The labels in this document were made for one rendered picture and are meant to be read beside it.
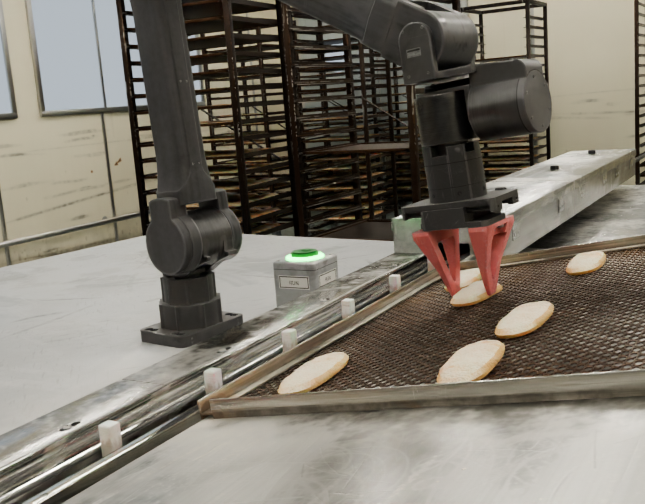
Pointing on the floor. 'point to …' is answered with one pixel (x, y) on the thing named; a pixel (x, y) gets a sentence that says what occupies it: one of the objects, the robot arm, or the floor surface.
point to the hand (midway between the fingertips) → (472, 286)
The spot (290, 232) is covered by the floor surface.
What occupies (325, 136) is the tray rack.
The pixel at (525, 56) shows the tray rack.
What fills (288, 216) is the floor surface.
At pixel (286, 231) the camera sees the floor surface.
